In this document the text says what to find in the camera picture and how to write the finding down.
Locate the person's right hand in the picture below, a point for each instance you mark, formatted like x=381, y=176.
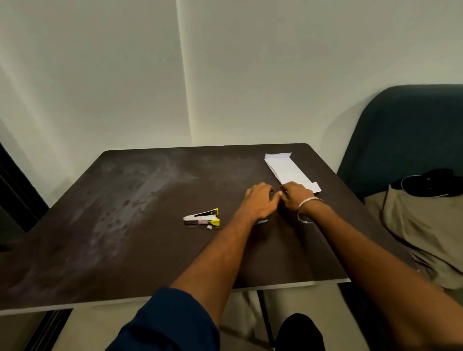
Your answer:
x=297, y=195

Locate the person's left hand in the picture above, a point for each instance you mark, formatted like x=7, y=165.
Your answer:
x=255, y=204

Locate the person's left thumb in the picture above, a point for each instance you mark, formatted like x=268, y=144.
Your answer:
x=276, y=197

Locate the person's right fingers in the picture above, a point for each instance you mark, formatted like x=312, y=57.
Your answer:
x=288, y=188

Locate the person's right forearm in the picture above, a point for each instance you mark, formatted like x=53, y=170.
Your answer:
x=361, y=260

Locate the person's left forearm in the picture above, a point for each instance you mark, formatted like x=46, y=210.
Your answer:
x=217, y=260

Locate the white folded paper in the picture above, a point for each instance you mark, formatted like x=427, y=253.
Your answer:
x=287, y=170

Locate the white and yellow stapler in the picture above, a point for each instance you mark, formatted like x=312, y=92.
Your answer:
x=202, y=218

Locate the black metal table leg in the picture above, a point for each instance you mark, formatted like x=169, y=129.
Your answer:
x=266, y=318

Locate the dark teal sofa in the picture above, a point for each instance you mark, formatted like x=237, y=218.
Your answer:
x=405, y=130

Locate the person's black trouser knee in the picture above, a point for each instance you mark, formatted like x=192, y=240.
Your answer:
x=299, y=334

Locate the black cap with white trim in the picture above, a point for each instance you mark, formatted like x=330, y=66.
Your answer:
x=430, y=182

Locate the beige cloth bag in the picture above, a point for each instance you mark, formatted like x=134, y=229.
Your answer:
x=426, y=224

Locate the dark blue shirt sleeve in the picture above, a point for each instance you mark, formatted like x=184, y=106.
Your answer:
x=170, y=321

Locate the dark door frame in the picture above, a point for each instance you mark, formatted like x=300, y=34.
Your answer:
x=18, y=195

